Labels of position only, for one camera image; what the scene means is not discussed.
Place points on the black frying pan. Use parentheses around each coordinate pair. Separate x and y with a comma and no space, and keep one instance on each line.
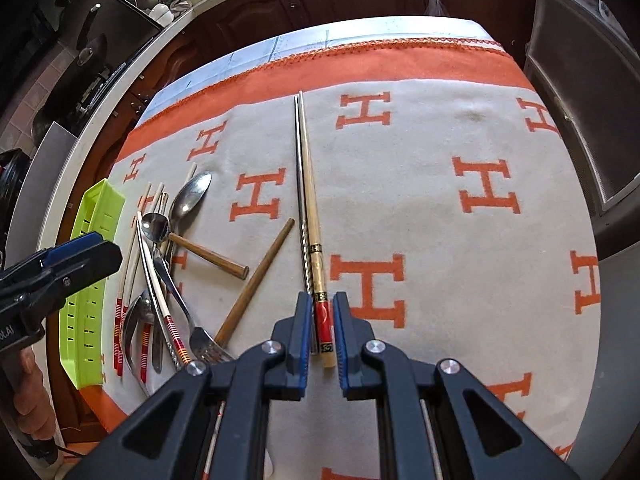
(91,52)

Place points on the left hand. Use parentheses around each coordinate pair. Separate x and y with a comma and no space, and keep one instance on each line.
(36,417)

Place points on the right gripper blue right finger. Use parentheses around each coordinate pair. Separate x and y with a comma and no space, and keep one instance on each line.
(348,332)

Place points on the orange white H-pattern cloth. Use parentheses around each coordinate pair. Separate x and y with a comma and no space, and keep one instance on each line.
(451,214)

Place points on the green plastic utensil tray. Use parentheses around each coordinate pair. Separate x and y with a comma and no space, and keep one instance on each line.
(80,320)

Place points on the steel fork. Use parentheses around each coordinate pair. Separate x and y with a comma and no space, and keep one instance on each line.
(201,344)

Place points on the large steel serving spoon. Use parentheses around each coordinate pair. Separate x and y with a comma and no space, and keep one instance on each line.
(140,313)

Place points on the bamboo chopstick red gold end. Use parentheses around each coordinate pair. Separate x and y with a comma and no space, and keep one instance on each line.
(318,274)

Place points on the silver metal chopstick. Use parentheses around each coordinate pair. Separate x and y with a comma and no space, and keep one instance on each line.
(301,199)

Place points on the stainless steel splash panel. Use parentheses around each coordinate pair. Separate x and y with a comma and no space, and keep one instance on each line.
(35,193)

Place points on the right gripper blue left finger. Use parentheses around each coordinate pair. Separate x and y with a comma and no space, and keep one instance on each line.
(297,359)

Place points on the dark brown wooden chopstick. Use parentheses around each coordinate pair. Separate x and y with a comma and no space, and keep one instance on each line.
(238,309)

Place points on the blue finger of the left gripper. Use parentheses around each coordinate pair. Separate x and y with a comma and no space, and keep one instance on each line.
(71,248)

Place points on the white chopstick red striped end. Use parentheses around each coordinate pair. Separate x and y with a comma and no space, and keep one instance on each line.
(173,342)

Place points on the spoon with wooden handle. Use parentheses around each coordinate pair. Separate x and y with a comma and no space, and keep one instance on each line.
(155,227)

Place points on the long steel spoon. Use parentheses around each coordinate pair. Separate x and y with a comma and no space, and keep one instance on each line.
(185,201)

